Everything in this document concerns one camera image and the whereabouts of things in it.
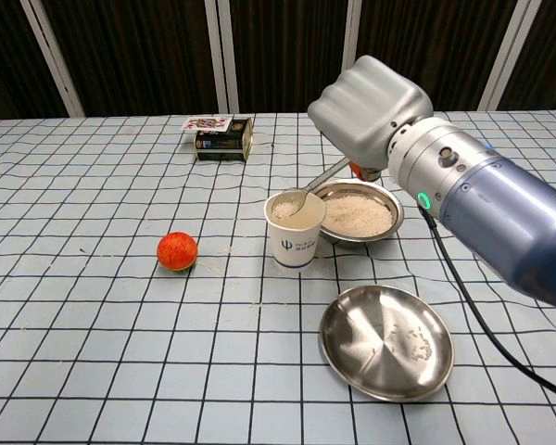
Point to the white paper cup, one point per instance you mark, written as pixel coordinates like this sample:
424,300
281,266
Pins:
294,245

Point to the white aluminium frame post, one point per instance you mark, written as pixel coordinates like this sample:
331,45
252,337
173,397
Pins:
222,55
53,60
509,55
352,23

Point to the metal spoon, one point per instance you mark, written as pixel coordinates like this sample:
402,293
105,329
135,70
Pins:
316,182

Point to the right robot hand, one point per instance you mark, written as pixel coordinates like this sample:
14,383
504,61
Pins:
366,111

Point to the white bowl of grain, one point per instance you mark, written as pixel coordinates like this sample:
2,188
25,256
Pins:
347,188

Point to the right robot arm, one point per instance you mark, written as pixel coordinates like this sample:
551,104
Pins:
514,218

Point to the orange fruit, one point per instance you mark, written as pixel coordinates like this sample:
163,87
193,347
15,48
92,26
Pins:
177,251

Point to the checkered tablecloth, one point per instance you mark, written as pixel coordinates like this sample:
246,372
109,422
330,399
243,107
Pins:
97,324

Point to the steel plate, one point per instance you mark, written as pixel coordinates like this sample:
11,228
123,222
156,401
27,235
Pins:
375,334

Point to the playing card deck box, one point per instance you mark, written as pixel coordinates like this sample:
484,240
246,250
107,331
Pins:
222,144

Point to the queen playing card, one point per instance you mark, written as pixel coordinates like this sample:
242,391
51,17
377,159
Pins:
206,123

